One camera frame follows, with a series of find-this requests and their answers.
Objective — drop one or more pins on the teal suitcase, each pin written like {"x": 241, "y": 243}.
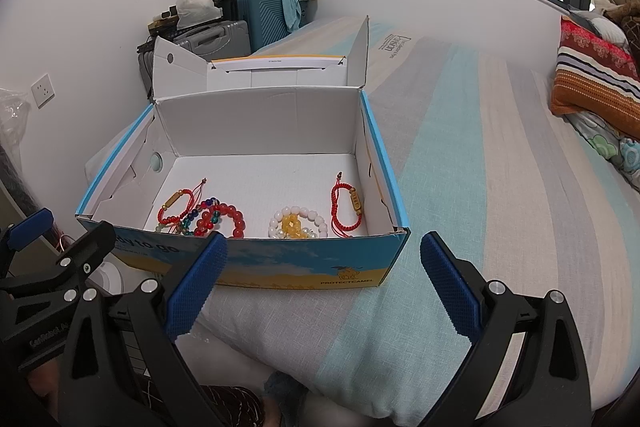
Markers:
{"x": 260, "y": 17}

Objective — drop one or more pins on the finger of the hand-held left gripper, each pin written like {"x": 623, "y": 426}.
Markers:
{"x": 30, "y": 227}
{"x": 85, "y": 252}

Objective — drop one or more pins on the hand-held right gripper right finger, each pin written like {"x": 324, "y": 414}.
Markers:
{"x": 450, "y": 289}

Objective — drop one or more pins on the striped mattress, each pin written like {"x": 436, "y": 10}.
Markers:
{"x": 450, "y": 157}

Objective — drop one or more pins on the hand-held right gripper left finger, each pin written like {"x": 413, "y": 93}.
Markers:
{"x": 197, "y": 287}

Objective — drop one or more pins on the clear plastic bag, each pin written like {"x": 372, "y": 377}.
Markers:
{"x": 12, "y": 112}

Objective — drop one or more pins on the floral quilt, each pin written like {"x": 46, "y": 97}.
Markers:
{"x": 615, "y": 147}

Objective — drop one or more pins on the teal cloth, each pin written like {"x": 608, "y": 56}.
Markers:
{"x": 290, "y": 7}

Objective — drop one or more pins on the white wall socket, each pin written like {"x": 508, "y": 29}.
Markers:
{"x": 42, "y": 90}

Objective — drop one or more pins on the striped red and orange pillow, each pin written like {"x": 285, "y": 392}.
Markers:
{"x": 595, "y": 82}

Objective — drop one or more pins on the blue and yellow cardboard box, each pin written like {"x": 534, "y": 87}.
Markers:
{"x": 260, "y": 127}

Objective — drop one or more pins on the grey suitcase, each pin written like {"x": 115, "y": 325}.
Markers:
{"x": 215, "y": 39}

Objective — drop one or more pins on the white round object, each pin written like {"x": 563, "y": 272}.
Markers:
{"x": 110, "y": 279}

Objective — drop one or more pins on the dark patterned cloth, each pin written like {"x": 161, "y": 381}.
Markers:
{"x": 235, "y": 407}

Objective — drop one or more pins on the brown blanket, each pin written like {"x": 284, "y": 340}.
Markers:
{"x": 630, "y": 22}

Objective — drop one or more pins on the white pillow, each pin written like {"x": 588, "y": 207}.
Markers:
{"x": 607, "y": 29}

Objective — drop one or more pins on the white plastic bag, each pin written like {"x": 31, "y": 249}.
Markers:
{"x": 197, "y": 7}

